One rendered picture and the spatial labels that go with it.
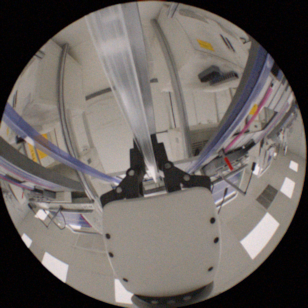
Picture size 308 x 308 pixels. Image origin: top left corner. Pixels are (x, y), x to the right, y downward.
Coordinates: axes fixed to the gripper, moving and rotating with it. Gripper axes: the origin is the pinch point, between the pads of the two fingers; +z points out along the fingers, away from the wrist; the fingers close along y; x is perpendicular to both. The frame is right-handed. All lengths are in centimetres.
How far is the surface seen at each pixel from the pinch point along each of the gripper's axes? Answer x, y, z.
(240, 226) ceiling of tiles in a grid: -186, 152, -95
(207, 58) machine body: 11, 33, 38
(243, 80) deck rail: 7.6, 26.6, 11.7
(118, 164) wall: -160, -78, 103
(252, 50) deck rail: 17.3, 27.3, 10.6
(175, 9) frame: 41, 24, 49
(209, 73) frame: 2, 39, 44
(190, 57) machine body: 9.8, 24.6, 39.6
